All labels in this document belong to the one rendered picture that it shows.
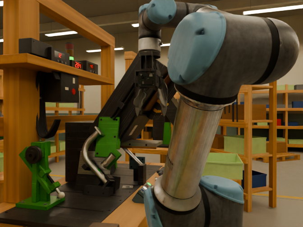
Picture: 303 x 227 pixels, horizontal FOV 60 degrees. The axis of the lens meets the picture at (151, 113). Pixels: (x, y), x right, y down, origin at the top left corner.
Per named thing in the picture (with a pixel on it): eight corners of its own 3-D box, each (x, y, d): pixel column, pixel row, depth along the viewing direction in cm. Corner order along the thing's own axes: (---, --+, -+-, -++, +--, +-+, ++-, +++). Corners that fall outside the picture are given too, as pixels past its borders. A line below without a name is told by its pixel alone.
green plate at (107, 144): (121, 159, 138) (124, 120, 144) (115, 157, 131) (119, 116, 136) (101, 158, 141) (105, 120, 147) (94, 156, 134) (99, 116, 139)
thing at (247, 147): (245, 213, 336) (245, 26, 335) (167, 174, 549) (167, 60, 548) (277, 207, 357) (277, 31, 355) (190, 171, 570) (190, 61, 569)
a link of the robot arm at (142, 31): (141, 0, 82) (135, 10, 90) (141, 35, 82) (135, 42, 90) (165, 2, 84) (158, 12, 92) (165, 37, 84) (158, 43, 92)
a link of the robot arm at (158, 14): (189, -6, 74) (175, 9, 85) (150, -10, 71) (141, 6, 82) (189, 22, 74) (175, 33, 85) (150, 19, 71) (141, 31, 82)
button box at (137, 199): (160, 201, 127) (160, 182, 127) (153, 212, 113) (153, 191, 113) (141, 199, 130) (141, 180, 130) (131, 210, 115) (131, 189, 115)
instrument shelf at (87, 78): (114, 84, 194) (114, 79, 194) (27, 62, 107) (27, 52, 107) (83, 85, 200) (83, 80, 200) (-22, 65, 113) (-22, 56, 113)
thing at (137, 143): (162, 145, 155) (162, 140, 155) (156, 149, 140) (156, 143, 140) (102, 143, 165) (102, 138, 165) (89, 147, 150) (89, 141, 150)
